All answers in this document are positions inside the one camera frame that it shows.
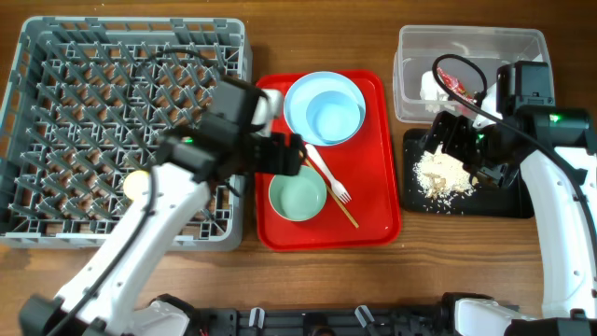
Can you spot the red snack wrapper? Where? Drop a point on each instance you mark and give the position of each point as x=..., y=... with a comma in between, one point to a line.
x=454, y=84

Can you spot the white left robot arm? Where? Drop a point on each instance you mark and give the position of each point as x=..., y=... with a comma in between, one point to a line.
x=232, y=137

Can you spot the small light blue bowl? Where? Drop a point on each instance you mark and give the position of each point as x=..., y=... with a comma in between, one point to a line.
x=332, y=117

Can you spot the wooden chopstick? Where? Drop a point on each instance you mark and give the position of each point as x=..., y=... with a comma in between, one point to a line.
x=335, y=197

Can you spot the green saucer bowl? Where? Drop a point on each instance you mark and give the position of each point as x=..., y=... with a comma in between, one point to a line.
x=298, y=197

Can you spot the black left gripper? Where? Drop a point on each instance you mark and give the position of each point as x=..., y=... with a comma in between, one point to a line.
x=265, y=161

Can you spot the clear plastic bin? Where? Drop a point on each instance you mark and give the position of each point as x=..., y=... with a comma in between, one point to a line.
x=487, y=47

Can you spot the grey dishwasher rack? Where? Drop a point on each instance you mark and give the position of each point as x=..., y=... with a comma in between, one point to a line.
x=86, y=102

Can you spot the red plastic tray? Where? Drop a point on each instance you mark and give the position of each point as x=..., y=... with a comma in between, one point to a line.
x=365, y=166

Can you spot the large light blue plate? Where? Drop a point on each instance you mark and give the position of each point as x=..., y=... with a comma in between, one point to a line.
x=307, y=87

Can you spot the rice food scraps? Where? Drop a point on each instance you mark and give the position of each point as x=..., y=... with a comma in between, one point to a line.
x=442, y=179

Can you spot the black waste tray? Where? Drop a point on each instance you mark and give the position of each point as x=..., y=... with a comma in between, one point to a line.
x=483, y=201

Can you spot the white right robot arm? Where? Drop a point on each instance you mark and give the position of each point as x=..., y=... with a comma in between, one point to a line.
x=553, y=150

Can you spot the yellow plastic cup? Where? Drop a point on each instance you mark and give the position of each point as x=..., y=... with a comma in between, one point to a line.
x=135, y=184

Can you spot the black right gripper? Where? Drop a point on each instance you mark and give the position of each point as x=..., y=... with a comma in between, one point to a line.
x=459, y=125

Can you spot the crumpled white napkin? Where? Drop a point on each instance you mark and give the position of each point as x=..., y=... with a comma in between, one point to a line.
x=432, y=93

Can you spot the white plastic fork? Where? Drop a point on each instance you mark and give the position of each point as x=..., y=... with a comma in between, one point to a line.
x=338, y=189

